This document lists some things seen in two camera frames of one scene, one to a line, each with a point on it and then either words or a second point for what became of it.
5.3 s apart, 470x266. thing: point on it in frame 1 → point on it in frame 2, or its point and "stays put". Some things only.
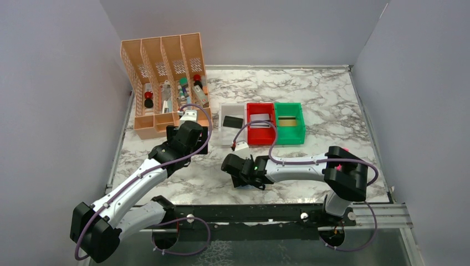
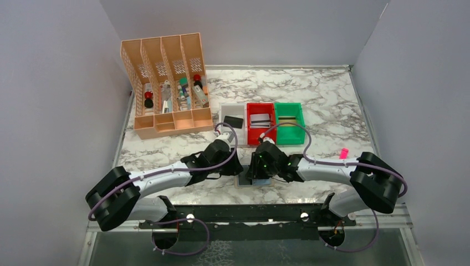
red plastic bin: [262, 136] stays put
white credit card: [254, 117] stays put
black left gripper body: [202, 139] → [233, 165]
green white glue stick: [181, 92] stays put
